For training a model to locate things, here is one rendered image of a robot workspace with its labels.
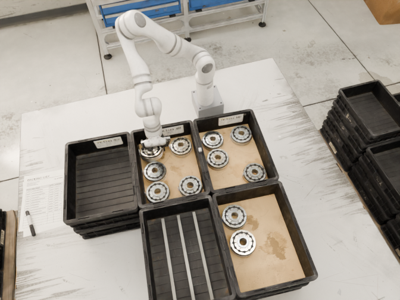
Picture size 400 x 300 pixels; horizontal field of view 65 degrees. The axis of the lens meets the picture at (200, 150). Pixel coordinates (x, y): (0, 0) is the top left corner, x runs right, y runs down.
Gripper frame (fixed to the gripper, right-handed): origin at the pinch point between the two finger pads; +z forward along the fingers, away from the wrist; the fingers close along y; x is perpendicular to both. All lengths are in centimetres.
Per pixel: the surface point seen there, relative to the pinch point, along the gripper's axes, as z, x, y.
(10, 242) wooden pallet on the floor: 75, 3, 104
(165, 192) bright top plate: 0.6, 22.4, -0.8
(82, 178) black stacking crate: 4.7, 6.1, 36.4
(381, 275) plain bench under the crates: 14, 71, -84
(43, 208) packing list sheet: 18, 11, 59
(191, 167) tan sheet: 3.3, 10.8, -14.5
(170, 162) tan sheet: 3.6, 6.1, -5.0
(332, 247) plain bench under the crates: 14, 57, -69
